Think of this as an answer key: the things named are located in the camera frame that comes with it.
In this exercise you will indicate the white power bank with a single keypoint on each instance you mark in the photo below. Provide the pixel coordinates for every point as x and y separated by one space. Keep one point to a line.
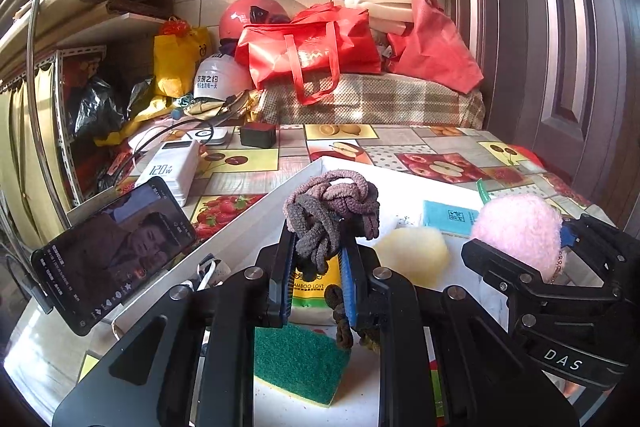
170 169

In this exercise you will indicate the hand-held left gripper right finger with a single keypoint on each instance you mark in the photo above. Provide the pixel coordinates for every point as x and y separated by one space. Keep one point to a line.
350 292

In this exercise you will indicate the fruit print tablecloth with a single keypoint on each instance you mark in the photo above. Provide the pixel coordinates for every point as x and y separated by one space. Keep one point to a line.
250 159

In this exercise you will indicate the yellow tissue pack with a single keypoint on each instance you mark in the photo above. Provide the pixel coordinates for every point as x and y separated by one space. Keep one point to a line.
315 289

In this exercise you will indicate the pink plush toy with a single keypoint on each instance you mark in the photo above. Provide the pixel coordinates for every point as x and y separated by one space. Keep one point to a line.
515 227

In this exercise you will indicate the green plastic strip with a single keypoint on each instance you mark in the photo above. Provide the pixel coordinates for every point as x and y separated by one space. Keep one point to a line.
482 191

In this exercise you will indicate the yellow green scouring sponge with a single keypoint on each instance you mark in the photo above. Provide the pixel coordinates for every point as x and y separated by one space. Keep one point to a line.
300 357

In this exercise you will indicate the black charger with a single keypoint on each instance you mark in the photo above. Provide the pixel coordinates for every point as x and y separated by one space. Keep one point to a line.
257 135

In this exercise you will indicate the beige sponge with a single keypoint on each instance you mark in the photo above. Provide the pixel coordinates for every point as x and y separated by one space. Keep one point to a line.
412 249

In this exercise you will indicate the black plastic bag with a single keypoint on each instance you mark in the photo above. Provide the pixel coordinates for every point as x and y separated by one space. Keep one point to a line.
95 102

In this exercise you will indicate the yellow bag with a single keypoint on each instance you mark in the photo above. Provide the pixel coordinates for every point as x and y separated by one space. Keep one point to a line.
177 57

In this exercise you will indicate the coral nonwoven bag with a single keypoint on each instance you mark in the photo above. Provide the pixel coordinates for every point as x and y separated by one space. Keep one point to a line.
435 44

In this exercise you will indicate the red tote bag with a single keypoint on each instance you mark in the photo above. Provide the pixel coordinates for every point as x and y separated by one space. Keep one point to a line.
310 47

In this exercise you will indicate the red cushion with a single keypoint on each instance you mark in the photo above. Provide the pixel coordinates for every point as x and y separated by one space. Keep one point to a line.
525 154

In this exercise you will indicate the metal shelf rack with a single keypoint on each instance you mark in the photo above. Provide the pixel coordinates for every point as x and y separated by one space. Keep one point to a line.
62 127

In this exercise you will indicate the yellow curtain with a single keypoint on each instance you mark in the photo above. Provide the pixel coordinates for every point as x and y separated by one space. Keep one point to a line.
25 157

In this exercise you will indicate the blue tissue pack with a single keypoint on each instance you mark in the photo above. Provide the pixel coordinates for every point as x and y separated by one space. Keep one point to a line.
447 217

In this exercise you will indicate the plaid covered bench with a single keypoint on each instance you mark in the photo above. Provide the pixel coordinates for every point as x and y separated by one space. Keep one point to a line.
375 104

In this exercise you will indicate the black smartphone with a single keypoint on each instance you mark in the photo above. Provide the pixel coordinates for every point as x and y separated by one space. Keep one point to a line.
110 252

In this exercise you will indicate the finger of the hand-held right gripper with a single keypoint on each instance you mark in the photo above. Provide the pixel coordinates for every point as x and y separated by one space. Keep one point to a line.
575 307
600 242

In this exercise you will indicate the pink helmet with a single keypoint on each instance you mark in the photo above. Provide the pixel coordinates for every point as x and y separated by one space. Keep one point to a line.
250 17

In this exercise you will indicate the white round device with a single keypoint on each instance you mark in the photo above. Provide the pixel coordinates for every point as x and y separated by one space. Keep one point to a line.
206 137

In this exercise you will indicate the white cardboard box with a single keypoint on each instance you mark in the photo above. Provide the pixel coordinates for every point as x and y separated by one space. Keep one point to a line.
400 192

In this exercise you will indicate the white helmet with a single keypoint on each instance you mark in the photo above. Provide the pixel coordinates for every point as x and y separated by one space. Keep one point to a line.
215 79

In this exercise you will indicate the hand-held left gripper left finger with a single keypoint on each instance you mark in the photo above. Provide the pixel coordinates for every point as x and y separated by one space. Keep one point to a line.
285 292

